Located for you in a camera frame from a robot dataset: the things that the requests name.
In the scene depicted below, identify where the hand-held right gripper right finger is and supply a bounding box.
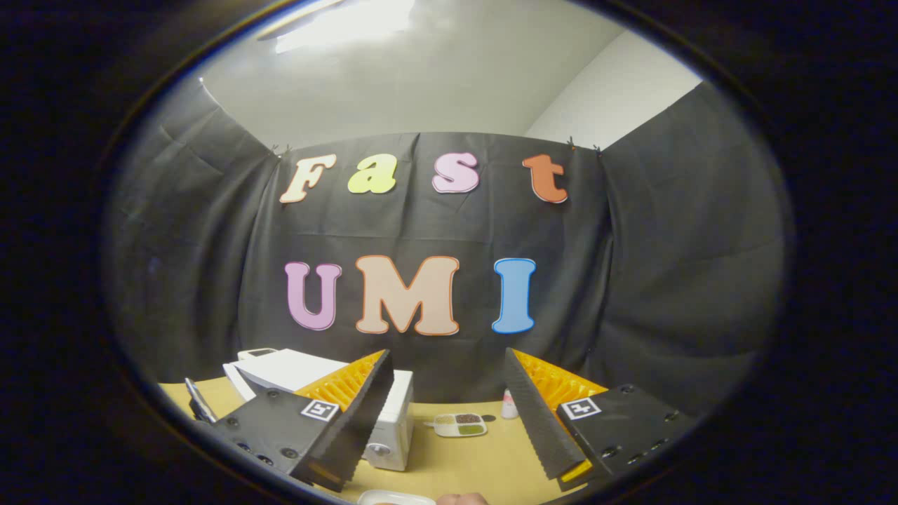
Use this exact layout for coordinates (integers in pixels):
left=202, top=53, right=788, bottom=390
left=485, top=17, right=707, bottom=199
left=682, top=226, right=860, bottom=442
left=504, top=347, right=695, bottom=492

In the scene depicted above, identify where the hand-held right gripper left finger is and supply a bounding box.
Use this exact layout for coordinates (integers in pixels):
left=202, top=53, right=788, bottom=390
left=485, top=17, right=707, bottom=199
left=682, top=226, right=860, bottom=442
left=210, top=349, right=395, bottom=493

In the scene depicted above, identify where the white microwave oven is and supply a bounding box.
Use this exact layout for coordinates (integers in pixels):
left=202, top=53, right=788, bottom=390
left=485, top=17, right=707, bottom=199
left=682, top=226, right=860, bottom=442
left=184, top=349, right=415, bottom=472

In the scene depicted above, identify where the white divided condiment dish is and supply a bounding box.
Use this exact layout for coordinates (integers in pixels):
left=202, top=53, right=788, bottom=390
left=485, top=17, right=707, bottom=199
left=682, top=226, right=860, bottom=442
left=433, top=412, right=489, bottom=438

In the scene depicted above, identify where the white oval plate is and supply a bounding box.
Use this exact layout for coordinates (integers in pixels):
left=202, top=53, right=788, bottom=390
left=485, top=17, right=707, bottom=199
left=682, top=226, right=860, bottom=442
left=356, top=490, right=437, bottom=505

